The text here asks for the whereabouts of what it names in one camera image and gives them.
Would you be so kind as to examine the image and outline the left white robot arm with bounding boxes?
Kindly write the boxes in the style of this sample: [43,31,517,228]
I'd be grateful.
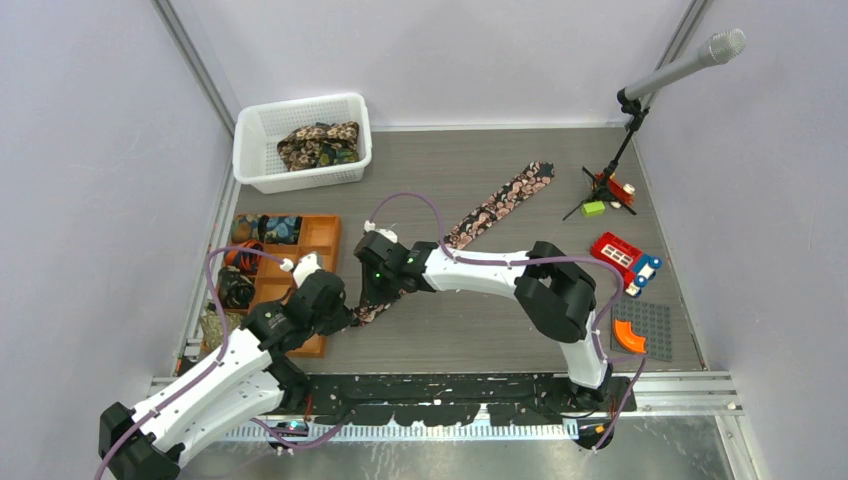
[95,253,351,479]

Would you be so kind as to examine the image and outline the olive patterned rolled tie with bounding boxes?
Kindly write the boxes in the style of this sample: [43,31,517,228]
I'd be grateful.
[198,302,224,352]

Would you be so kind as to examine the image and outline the white plastic basket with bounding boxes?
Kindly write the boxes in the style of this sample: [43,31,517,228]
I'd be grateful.
[232,93,372,194]

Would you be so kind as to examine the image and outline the floral ties in basket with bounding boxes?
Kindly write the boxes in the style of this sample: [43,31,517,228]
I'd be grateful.
[277,121,361,171]

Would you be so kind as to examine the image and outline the yellow floral rolled tie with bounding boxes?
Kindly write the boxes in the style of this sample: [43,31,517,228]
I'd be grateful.
[230,214,261,244]

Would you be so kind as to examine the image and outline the red toy piece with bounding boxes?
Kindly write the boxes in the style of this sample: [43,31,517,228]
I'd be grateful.
[593,173,635,208]

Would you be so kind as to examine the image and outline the grey microphone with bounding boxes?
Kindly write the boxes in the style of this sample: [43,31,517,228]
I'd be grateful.
[617,29,747,104]

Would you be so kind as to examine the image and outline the blue floral rolled tie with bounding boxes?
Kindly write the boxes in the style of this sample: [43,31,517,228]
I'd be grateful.
[258,215,303,245]

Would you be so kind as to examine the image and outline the dark patterned rolled tie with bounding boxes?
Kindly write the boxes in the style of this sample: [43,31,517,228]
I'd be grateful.
[218,266,256,310]

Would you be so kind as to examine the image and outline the black pink floral tie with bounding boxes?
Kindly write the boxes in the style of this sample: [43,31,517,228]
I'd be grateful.
[351,162,555,327]

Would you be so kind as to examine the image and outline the red toy bus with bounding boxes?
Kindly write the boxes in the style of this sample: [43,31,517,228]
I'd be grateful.
[590,231,664,298]

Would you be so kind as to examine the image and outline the orange wooden compartment tray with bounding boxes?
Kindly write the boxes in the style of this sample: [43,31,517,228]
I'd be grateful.
[218,214,342,321]

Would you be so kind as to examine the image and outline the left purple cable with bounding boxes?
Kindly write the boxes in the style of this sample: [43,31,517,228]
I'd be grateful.
[92,246,352,480]

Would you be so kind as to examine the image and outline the green toy block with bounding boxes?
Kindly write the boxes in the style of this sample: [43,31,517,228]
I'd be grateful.
[580,201,606,218]

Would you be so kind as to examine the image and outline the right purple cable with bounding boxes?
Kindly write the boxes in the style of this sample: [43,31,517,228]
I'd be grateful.
[368,192,648,452]

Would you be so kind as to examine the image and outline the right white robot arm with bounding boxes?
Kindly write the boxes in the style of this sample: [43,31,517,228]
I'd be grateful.
[354,229,611,411]

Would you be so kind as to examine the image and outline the orange striped rolled tie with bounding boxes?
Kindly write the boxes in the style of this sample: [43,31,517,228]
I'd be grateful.
[224,239,264,275]

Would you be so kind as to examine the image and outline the grey studded baseplate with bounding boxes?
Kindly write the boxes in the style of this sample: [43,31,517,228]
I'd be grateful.
[610,298,673,362]

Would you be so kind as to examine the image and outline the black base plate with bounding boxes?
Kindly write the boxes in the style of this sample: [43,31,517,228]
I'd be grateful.
[270,373,636,427]

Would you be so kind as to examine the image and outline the orange curved toy piece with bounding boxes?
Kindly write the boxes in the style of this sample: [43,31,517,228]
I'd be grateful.
[612,318,647,355]

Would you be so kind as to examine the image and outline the purple cable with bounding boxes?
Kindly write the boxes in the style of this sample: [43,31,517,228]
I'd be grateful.
[368,192,648,452]
[92,246,352,480]

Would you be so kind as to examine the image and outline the black microphone tripod stand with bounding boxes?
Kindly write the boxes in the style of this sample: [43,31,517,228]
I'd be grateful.
[562,89,650,221]

